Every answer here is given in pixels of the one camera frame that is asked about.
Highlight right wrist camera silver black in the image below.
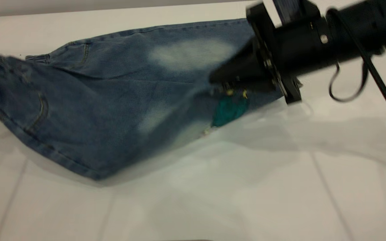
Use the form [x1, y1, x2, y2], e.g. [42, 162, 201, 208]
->
[273, 0, 321, 24]

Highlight black braided cable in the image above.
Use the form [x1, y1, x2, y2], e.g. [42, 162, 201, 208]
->
[329, 8, 386, 138]

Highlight blue denim children's pants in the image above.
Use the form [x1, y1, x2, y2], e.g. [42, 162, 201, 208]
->
[0, 18, 286, 181]

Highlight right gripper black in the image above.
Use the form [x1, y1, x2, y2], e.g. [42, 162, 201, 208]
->
[209, 2, 339, 104]

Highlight thin black looped cable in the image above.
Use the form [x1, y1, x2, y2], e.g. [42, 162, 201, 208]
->
[328, 60, 370, 103]

